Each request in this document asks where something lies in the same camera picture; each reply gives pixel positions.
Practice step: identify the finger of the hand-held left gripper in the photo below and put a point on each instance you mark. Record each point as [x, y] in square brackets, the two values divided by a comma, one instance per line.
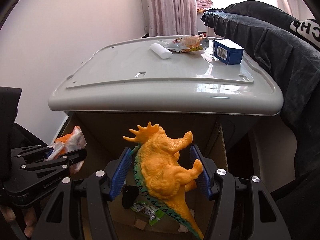
[57, 162]
[32, 152]

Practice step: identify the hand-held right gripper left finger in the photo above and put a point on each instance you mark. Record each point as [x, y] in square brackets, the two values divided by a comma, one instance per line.
[120, 175]

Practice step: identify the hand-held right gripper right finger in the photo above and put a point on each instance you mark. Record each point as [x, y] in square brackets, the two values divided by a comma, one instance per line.
[206, 182]

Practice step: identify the black sock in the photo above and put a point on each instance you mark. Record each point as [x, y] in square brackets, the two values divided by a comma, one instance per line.
[130, 195]

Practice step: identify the orange plastic bag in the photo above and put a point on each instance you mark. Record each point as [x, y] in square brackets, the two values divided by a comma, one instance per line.
[72, 140]

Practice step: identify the orange dinosaur toy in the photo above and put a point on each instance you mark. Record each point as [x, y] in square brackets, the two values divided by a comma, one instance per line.
[162, 170]

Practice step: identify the brown cardboard box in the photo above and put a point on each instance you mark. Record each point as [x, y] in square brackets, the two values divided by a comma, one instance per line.
[125, 222]

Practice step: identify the white tissue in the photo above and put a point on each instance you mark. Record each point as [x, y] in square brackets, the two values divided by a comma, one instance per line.
[182, 228]

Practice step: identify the green snack packet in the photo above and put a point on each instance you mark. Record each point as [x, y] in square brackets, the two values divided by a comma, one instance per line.
[155, 215]

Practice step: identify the wooden block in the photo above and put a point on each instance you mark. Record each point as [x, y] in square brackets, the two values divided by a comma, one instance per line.
[140, 224]

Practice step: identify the person's left hand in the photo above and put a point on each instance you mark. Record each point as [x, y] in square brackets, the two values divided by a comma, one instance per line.
[30, 220]

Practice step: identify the grey plastic bin lid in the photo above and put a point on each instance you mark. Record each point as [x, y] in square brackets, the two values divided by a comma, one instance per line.
[162, 90]

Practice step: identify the blue cardboard carton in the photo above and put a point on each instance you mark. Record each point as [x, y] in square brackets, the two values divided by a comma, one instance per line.
[230, 55]

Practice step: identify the white foam roll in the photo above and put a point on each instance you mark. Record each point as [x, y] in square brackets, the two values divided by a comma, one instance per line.
[161, 51]

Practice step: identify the orange printed snack pouch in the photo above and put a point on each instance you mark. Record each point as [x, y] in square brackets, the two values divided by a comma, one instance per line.
[187, 43]

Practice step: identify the dark grey blanket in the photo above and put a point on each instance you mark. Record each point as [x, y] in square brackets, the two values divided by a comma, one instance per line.
[275, 42]

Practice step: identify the pink folded quilt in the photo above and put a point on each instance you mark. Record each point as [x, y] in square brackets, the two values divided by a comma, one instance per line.
[203, 3]

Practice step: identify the black and white printed pillow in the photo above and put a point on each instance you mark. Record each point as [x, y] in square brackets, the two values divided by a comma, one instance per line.
[307, 31]

